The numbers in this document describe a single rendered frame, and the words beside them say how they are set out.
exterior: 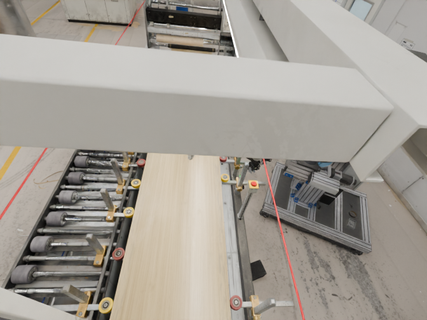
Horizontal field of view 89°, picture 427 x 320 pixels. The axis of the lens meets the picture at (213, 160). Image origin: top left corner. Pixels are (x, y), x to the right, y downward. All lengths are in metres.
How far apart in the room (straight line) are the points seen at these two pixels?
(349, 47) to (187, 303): 1.56
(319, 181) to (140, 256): 1.69
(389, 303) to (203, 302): 2.24
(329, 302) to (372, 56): 2.82
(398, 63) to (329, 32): 0.06
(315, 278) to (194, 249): 1.64
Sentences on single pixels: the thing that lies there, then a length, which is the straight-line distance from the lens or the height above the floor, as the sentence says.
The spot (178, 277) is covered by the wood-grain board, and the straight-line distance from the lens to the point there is 1.67.
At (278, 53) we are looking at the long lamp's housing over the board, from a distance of 0.42.
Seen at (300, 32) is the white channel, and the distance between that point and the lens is 0.30.
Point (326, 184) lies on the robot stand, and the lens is 2.35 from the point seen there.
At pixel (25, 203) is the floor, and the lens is 3.48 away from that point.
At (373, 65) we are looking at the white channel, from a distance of 0.21.
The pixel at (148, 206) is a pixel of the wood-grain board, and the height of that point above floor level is 0.90.
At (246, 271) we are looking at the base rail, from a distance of 1.94.
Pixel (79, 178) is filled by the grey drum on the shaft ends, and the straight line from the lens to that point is 2.29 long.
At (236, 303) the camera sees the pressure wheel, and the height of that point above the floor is 0.91.
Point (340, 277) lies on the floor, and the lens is 3.11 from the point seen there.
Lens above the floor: 2.52
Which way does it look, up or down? 48 degrees down
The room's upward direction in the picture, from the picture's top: 9 degrees clockwise
